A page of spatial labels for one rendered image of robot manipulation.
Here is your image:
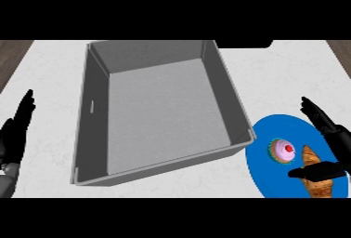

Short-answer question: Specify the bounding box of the brown croissant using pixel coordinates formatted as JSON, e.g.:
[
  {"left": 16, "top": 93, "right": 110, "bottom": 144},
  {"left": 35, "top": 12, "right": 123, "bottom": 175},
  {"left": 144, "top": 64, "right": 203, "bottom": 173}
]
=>
[{"left": 300, "top": 144, "right": 336, "bottom": 199}]

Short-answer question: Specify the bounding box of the blue round plate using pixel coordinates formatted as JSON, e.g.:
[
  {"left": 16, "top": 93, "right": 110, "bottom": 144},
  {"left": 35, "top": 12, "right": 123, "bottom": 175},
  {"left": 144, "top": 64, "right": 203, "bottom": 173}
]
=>
[{"left": 243, "top": 113, "right": 351, "bottom": 199}]

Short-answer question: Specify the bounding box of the black appliance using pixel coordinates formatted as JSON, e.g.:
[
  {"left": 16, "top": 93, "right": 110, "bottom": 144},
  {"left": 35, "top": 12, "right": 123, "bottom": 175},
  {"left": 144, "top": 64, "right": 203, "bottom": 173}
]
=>
[{"left": 212, "top": 40, "right": 274, "bottom": 49}]

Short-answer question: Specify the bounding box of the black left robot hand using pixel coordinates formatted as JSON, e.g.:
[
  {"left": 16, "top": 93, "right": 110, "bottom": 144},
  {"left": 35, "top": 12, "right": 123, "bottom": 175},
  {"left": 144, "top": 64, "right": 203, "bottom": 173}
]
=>
[{"left": 0, "top": 88, "right": 36, "bottom": 165}]

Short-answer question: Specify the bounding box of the pink frosted cupcake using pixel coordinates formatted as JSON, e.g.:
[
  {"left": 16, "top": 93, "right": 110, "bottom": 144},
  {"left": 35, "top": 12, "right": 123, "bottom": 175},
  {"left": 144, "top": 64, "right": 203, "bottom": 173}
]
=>
[{"left": 266, "top": 138, "right": 297, "bottom": 165}]

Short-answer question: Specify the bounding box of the grey open box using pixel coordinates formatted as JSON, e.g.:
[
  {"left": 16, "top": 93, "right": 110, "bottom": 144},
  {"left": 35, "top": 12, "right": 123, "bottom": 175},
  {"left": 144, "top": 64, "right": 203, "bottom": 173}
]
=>
[{"left": 69, "top": 40, "right": 256, "bottom": 187}]

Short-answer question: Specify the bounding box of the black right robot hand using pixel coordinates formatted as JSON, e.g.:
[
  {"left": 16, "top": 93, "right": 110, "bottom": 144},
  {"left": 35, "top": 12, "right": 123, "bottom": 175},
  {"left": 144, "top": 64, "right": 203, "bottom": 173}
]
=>
[{"left": 285, "top": 96, "right": 351, "bottom": 183}]

